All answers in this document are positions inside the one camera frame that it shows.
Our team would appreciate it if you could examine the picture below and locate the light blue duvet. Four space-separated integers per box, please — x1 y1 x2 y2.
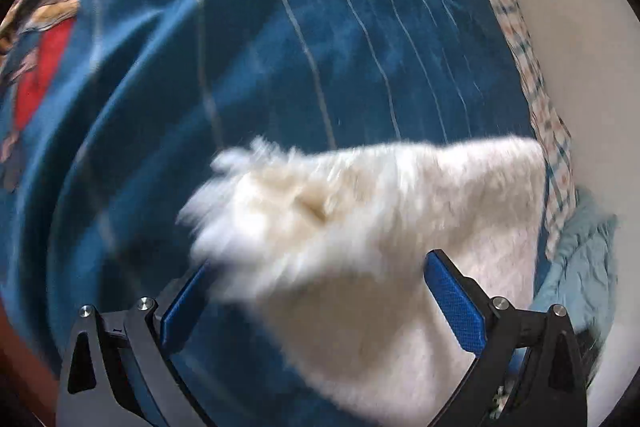
527 189 621 350

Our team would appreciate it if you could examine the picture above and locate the cream fluffy cardigan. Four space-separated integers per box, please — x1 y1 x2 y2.
177 134 548 427

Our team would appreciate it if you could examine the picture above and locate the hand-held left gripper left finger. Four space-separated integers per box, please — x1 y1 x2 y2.
56 259 211 427

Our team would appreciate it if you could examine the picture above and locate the plaid bed sheet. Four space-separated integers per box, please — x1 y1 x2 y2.
462 0 577 260

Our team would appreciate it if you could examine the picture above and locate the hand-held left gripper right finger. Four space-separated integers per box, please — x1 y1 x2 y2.
424 249 588 427

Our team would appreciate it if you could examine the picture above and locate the blue striped printed blanket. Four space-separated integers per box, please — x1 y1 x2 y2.
0 0 540 427

